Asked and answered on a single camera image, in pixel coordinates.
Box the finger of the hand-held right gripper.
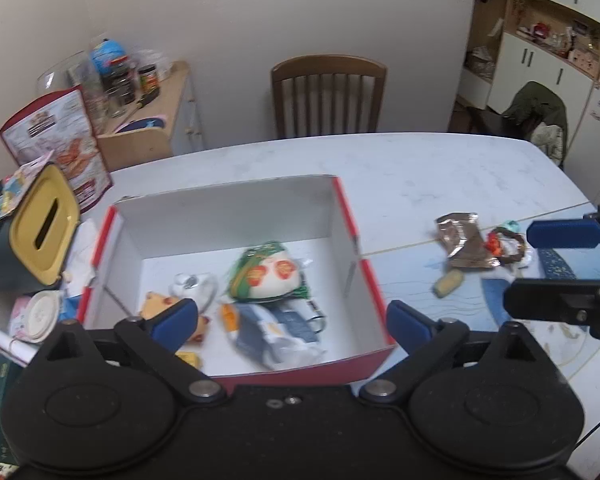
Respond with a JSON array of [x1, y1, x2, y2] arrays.
[[526, 203, 600, 248], [503, 280, 600, 325]]

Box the rolled white paper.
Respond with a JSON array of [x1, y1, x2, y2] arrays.
[[0, 322, 36, 366]]

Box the green jacket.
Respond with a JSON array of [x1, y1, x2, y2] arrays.
[[502, 81, 568, 166]]

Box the small orange packet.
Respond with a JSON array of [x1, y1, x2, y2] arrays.
[[220, 304, 241, 333]]

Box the blue white packet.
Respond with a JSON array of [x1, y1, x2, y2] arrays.
[[235, 305, 328, 373]]

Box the jar with orange label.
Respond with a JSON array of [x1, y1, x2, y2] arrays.
[[138, 64, 161, 95]]

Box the yellow cookie plush toy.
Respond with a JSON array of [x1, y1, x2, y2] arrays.
[[140, 291, 211, 343]]

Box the colourful packets on tissue box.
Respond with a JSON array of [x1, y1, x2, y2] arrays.
[[0, 152, 51, 226]]

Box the pale yellow oblong toy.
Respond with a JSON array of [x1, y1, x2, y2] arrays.
[[433, 270, 466, 296]]

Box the pink packet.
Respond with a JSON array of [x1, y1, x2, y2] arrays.
[[7, 296, 36, 336]]

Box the shelf knick-knacks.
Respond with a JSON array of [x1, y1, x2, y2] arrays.
[[517, 17, 600, 73]]

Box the green white orange pouch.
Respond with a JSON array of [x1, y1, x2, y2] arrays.
[[227, 241, 306, 303]]

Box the red cardboard box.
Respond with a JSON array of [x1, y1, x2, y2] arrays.
[[77, 175, 398, 391]]

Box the clear plastic bag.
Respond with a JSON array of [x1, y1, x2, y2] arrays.
[[135, 49, 173, 81]]

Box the dark blue pad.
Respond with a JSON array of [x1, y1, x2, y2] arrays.
[[116, 115, 168, 134]]

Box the dark glass jar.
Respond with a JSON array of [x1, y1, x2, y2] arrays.
[[101, 57, 136, 103]]

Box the brown wooden chair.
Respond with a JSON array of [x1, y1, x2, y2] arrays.
[[271, 54, 388, 140]]

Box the dark wooden chair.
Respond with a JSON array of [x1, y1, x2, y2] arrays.
[[465, 105, 531, 138]]

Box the silver foil packet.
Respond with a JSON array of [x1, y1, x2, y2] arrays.
[[435, 212, 501, 271]]

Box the red white snack bag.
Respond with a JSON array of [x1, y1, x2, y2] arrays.
[[0, 86, 114, 211]]

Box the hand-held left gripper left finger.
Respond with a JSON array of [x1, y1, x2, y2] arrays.
[[27, 297, 228, 403]]

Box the clear drinking glass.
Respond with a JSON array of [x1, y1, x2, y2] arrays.
[[102, 87, 128, 118]]

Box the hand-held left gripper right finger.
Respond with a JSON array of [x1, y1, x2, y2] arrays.
[[358, 300, 561, 403]]

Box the clear plastic dome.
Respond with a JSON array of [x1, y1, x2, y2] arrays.
[[36, 50, 101, 92]]

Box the grey yellow tissue box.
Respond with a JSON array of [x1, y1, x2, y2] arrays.
[[0, 162, 82, 293]]

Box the light wooden side cabinet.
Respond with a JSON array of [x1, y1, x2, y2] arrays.
[[97, 60, 206, 171]]

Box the white wall cabinets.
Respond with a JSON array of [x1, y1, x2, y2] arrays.
[[455, 0, 600, 161]]

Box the dark green box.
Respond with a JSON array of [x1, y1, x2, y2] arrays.
[[0, 355, 27, 466]]

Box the black cable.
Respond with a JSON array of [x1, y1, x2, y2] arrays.
[[575, 407, 600, 461]]

